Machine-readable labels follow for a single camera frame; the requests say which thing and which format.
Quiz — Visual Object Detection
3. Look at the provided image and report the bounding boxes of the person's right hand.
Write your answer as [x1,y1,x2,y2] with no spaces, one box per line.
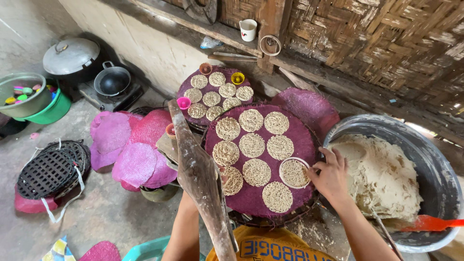
[307,146,350,206]

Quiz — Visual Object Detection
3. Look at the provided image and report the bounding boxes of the long wooden press lever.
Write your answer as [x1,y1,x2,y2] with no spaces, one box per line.
[167,99,240,261]

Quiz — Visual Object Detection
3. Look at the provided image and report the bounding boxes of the white ring mold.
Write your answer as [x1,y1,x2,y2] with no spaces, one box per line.
[279,157,312,189]

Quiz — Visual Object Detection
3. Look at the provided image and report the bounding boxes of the group of round noodle discs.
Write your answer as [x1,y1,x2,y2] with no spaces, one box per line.
[184,71,254,122]
[212,109,312,214]

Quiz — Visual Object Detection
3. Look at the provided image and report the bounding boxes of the grey metal press block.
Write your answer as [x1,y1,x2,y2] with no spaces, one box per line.
[156,132,180,172]

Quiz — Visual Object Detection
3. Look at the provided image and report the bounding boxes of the olive metal pot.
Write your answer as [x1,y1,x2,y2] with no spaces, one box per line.
[140,183,180,202]

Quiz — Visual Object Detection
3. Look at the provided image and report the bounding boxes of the purple round woven mat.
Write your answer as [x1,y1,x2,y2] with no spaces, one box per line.
[205,104,318,218]
[176,66,254,127]
[271,87,341,140]

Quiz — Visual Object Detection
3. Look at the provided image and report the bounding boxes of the person's yellow shirt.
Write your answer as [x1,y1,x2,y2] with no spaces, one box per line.
[206,225,336,261]

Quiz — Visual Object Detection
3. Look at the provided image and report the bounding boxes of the pile of pink round mats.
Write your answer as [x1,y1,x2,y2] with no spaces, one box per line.
[89,110,179,192]

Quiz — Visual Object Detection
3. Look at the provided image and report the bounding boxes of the teal plastic stool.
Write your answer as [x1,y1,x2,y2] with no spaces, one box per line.
[122,236,171,261]

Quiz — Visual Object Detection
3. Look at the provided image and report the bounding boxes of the grey gas stove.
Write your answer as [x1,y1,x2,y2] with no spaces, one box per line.
[78,80,145,112]

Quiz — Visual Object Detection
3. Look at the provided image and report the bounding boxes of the clear plastic bag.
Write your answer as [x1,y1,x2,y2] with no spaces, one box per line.
[200,36,224,49]

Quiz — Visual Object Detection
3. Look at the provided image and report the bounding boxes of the black wok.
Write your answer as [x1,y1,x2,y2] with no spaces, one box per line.
[94,61,132,97]

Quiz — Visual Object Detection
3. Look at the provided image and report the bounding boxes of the pink round mat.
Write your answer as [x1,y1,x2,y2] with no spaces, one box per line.
[78,241,122,261]
[14,184,60,214]

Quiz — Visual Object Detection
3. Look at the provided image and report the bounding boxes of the white mug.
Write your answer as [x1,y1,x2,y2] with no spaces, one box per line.
[239,19,258,42]

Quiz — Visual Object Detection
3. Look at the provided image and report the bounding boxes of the pale dough mass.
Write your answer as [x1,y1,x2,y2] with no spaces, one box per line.
[328,134,424,222]

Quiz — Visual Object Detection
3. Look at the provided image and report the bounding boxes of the large black cooking pot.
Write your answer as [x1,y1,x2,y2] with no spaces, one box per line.
[54,54,109,86]

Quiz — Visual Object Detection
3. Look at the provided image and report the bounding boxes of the stack of black woven trays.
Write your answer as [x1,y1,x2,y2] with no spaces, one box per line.
[17,139,91,200]

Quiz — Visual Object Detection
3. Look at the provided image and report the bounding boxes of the thin metal rod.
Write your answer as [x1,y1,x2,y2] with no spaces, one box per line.
[370,207,405,261]

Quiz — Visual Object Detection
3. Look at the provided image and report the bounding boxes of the green plastic basin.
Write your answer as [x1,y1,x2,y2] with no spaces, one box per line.
[14,79,72,125]

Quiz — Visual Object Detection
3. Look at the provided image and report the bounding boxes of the colourful patterned cloth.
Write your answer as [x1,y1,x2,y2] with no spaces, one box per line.
[40,235,77,261]

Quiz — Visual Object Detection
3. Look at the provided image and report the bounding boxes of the large metal pot lid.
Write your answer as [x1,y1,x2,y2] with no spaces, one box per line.
[43,38,101,76]

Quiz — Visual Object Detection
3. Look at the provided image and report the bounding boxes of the grey plastic basin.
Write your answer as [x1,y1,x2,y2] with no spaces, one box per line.
[0,72,53,119]

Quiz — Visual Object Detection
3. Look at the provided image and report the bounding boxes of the heap of small coloured cups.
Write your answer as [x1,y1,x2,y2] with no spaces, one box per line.
[4,84,58,105]

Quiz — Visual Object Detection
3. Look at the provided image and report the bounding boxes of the large grey metal basin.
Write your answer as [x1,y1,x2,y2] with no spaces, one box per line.
[322,114,464,254]

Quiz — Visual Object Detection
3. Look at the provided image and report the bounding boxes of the red plastic spatula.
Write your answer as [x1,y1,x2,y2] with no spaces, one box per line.
[400,215,464,232]

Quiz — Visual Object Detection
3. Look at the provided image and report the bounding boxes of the wooden-handled knife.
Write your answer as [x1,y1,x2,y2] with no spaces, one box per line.
[208,51,259,62]

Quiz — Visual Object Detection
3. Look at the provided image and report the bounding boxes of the pale tape ring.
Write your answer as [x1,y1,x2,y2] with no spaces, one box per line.
[260,35,282,57]

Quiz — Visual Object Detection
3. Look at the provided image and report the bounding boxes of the wooden post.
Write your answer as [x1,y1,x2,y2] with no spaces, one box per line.
[257,0,293,75]

